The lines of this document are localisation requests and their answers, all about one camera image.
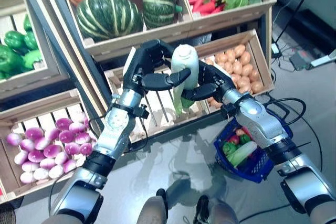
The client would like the woven wicker basket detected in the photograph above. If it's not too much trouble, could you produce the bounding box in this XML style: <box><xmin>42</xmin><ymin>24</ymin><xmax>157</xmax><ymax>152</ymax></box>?
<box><xmin>0</xmin><ymin>201</ymin><xmax>16</xmax><ymax>224</ymax></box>

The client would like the green plastic bell pepper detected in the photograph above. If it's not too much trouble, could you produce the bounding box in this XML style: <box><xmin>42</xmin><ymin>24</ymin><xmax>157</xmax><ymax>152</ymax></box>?
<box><xmin>0</xmin><ymin>44</ymin><xmax>24</xmax><ymax>74</ymax></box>
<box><xmin>22</xmin><ymin>49</ymin><xmax>43</xmax><ymax>70</ymax></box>
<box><xmin>23</xmin><ymin>14</ymin><xmax>33</xmax><ymax>32</ymax></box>
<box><xmin>24</xmin><ymin>31</ymin><xmax>39</xmax><ymax>50</ymax></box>
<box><xmin>4</xmin><ymin>30</ymin><xmax>27</xmax><ymax>51</ymax></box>

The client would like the large wooden display shelf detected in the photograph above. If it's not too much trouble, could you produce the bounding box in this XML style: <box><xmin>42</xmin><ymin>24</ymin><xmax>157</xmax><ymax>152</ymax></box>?
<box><xmin>15</xmin><ymin>0</ymin><xmax>274</xmax><ymax>151</ymax></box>

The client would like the wooden pumpkin crate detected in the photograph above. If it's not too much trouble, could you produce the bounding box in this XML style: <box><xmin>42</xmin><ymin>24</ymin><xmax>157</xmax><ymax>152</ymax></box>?
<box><xmin>56</xmin><ymin>0</ymin><xmax>195</xmax><ymax>62</ymax></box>

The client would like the tan plastic potato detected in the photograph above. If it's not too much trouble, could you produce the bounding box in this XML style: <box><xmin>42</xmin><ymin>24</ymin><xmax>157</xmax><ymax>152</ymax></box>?
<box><xmin>232</xmin><ymin>61</ymin><xmax>244</xmax><ymax>74</ymax></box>
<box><xmin>241</xmin><ymin>63</ymin><xmax>254</xmax><ymax>77</ymax></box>
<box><xmin>215</xmin><ymin>52</ymin><xmax>228</xmax><ymax>64</ymax></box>
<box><xmin>251</xmin><ymin>81</ymin><xmax>265</xmax><ymax>93</ymax></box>
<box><xmin>248</xmin><ymin>69</ymin><xmax>260</xmax><ymax>82</ymax></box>
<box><xmin>233</xmin><ymin>44</ymin><xmax>246</xmax><ymax>57</ymax></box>
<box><xmin>240</xmin><ymin>51</ymin><xmax>252</xmax><ymax>65</ymax></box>
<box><xmin>225</xmin><ymin>49</ymin><xmax>236</xmax><ymax>63</ymax></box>

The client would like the blue plastic shopping basket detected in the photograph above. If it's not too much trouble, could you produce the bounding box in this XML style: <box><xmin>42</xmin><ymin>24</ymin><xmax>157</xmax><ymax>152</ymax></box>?
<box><xmin>214</xmin><ymin>108</ymin><xmax>294</xmax><ymax>184</ymax></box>

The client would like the wooden potato crate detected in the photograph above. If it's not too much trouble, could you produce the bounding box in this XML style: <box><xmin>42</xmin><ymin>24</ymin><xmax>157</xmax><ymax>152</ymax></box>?
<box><xmin>195</xmin><ymin>29</ymin><xmax>275</xmax><ymax>109</ymax></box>

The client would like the black tripod stand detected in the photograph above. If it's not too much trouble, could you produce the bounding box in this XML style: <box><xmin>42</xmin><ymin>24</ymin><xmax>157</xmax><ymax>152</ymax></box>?
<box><xmin>275</xmin><ymin>0</ymin><xmax>323</xmax><ymax>44</ymax></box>

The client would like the wooden green pepper crate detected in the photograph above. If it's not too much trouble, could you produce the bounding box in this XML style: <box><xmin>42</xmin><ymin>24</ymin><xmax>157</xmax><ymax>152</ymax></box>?
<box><xmin>0</xmin><ymin>0</ymin><xmax>69</xmax><ymax>100</ymax></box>

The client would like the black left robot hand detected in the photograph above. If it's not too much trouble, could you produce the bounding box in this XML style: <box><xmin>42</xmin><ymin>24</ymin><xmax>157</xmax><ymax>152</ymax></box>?
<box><xmin>122</xmin><ymin>39</ymin><xmax>192</xmax><ymax>96</ymax></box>

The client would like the plastic napa cabbage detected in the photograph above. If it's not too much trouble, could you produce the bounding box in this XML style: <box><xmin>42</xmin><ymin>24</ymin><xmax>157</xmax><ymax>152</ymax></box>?
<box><xmin>227</xmin><ymin>141</ymin><xmax>258</xmax><ymax>167</ymax></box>
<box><xmin>170</xmin><ymin>45</ymin><xmax>200</xmax><ymax>116</ymax></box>

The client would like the wooden napa cabbage crate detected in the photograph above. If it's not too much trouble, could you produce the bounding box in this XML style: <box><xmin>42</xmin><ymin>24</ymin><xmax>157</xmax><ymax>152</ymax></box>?
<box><xmin>103</xmin><ymin>61</ymin><xmax>211</xmax><ymax>145</ymax></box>

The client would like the flat green striped pumpkin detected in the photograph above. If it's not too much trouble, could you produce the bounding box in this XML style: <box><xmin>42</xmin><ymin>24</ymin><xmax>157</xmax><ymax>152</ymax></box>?
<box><xmin>76</xmin><ymin>0</ymin><xmax>144</xmax><ymax>42</ymax></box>

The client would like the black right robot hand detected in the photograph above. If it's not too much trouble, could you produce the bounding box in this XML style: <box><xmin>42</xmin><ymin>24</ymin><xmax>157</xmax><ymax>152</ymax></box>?
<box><xmin>181</xmin><ymin>60</ymin><xmax>237</xmax><ymax>103</ymax></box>

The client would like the small green plastic cabbage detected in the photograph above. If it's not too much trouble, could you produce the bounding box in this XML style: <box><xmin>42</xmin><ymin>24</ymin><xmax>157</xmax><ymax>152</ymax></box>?
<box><xmin>222</xmin><ymin>142</ymin><xmax>238</xmax><ymax>155</ymax></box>

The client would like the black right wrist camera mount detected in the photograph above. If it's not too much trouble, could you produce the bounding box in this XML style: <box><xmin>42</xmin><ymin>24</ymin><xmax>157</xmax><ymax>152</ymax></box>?
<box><xmin>220</xmin><ymin>103</ymin><xmax>237</xmax><ymax>121</ymax></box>

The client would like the black floor cable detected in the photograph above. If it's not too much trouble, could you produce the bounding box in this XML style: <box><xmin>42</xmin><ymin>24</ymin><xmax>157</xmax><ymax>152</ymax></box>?
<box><xmin>265</xmin><ymin>97</ymin><xmax>323</xmax><ymax>172</ymax></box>

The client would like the grey power box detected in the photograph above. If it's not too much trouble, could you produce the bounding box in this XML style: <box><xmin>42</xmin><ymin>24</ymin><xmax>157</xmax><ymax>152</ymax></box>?
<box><xmin>289</xmin><ymin>50</ymin><xmax>313</xmax><ymax>71</ymax></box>

